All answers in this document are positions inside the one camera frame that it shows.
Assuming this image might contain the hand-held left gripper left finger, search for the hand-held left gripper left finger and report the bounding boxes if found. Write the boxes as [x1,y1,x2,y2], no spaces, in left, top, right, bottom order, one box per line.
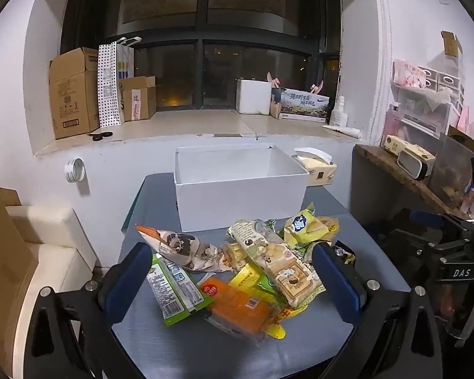
[24,242,155,379]

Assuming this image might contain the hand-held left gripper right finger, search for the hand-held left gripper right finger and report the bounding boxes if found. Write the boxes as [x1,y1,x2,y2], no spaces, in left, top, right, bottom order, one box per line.
[311,241,455,379]

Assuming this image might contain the black potato chip bag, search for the black potato chip bag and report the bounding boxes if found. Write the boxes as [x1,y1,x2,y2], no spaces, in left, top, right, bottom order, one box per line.
[331,240,357,266]

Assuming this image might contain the green snack packet white label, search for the green snack packet white label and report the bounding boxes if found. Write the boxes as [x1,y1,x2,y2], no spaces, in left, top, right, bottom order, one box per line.
[146,255,216,328]

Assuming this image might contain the long beige cookie packet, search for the long beige cookie packet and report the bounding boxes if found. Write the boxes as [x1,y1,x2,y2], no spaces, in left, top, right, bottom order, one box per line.
[227,219,326,309]

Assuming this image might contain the small beige biscuit packet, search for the small beige biscuit packet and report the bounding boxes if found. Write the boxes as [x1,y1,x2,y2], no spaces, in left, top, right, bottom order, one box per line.
[316,215,340,242]

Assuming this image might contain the yellow-green packet blue label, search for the yellow-green packet blue label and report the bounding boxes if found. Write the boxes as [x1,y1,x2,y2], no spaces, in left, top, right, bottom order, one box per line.
[283,203,325,245]

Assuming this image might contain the beige brown-print snack bag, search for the beige brown-print snack bag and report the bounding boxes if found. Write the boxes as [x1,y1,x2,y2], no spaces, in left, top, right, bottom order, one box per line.
[135,224,232,274]

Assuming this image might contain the yellow snack packet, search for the yellow snack packet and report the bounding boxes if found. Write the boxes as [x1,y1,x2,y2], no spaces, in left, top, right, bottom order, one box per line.
[228,262,309,340]

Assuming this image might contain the orange snack packet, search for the orange snack packet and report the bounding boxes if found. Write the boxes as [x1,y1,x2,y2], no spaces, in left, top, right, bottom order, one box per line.
[197,275,277,338]

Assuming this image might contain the small cream wafer packet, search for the small cream wafer packet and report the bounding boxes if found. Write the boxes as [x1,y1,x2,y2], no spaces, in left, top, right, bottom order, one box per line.
[220,241,249,273]

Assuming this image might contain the white cardboard box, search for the white cardboard box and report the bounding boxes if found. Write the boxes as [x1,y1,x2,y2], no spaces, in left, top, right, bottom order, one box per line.
[174,143,311,233]

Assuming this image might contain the cream sofa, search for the cream sofa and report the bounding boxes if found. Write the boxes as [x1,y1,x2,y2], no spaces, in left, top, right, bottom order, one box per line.
[4,205,99,364]

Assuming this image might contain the cream tissue pack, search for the cream tissue pack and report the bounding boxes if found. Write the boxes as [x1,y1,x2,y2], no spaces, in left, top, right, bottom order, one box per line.
[292,147,338,186]

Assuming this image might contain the flat brown cardboard sheet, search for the flat brown cardboard sheet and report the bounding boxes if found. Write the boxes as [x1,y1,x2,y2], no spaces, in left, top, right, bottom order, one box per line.
[0,154,38,364]

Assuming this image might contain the wooden shelf board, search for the wooden shelf board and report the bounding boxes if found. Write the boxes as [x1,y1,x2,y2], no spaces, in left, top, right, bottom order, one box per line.
[355,144,474,220]

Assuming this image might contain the white tape roll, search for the white tape roll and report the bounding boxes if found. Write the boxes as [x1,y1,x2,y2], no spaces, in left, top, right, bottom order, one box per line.
[64,158,87,183]

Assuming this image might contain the clear plastic container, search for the clear plastic container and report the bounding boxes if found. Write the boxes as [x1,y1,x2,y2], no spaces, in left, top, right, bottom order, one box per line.
[430,132,474,210]

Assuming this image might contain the white plastic bottle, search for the white plastic bottle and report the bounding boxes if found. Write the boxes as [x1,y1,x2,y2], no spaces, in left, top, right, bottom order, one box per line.
[330,95,348,126]

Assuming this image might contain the long landscape-print box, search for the long landscape-print box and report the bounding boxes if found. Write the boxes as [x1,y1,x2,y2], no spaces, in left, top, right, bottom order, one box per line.
[278,87,329,123]

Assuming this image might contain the small brown carton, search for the small brown carton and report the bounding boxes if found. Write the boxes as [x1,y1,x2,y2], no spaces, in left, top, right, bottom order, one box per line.
[270,87,283,119]

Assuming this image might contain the small open cardboard box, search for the small open cardboard box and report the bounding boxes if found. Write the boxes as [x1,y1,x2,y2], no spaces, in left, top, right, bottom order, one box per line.
[118,76,157,122]

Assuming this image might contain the white black-dotted paper bag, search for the white black-dotted paper bag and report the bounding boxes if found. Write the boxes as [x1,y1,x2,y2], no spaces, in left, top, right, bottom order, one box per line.
[98,41,124,128]

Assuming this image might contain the white foam box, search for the white foam box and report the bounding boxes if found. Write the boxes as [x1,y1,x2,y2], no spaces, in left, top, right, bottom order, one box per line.
[236,79,273,116]

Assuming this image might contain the large brown cardboard box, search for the large brown cardboard box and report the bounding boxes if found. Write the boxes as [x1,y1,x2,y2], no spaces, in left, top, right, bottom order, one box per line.
[48,46,101,140]

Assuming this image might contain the pink floral pouch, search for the pink floral pouch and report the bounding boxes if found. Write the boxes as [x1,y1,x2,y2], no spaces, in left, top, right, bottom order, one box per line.
[392,59,427,87]

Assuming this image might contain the white gift bag coloured squares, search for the white gift bag coloured squares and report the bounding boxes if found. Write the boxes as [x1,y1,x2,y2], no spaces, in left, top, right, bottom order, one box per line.
[116,37,143,83]

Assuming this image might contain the white drawer organiser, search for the white drawer organiser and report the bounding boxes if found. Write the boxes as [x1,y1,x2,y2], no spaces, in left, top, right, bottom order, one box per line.
[424,63,467,127]

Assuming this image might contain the dark framed window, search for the dark framed window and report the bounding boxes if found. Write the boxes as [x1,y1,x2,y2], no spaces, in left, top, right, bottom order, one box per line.
[61,0,342,111]

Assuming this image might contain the brown cardboard piece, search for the brown cardboard piece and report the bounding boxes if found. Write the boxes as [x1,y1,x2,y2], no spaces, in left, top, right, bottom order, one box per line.
[441,31,464,57]

